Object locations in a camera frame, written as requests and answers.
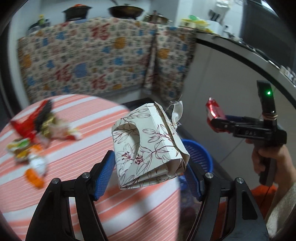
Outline orange white snack wrapper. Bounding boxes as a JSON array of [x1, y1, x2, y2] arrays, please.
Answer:
[[25, 154, 47, 189]]

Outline red plastic bag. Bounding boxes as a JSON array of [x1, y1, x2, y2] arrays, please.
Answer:
[[10, 107, 39, 142]]

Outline blue plastic waste basket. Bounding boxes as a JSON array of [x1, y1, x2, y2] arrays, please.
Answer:
[[179, 138, 214, 204]]

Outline white knife block with knives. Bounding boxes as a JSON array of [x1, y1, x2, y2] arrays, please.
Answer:
[[208, 4, 229, 23]]

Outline floral white paper box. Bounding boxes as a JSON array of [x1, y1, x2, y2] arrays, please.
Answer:
[[111, 101, 190, 189]]

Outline steel pot with lid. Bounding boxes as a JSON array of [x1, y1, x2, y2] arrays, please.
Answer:
[[143, 11, 173, 25]]

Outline yellow green snack wrapper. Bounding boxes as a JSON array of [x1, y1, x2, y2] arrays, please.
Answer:
[[6, 138, 31, 162]]

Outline round table striped tablecloth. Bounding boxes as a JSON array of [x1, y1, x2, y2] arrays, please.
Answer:
[[1, 94, 180, 240]]

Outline person's right hand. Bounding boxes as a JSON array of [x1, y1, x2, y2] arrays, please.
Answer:
[[245, 138, 296, 186]]

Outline black clay pot red lid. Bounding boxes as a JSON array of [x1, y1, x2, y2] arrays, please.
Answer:
[[63, 4, 92, 22]]

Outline red crushed soda can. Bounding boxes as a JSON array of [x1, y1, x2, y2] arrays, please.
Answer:
[[206, 97, 227, 124]]

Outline black wok with handle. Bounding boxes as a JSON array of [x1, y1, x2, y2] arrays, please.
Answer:
[[108, 1, 144, 20]]

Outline beige pastry wrapper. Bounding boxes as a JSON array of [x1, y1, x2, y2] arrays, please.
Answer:
[[49, 123, 82, 141]]

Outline yellow green plastic containers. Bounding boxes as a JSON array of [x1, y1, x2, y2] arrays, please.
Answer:
[[179, 15, 213, 33]]

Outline black foam net sleeve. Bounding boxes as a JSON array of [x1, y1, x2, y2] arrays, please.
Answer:
[[34, 99, 53, 132]]

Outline large patterned fu cloth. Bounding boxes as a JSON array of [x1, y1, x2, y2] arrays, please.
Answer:
[[18, 18, 157, 103]]

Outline small patterned fu cloth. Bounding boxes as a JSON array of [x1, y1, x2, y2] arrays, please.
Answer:
[[144, 25, 197, 103]]

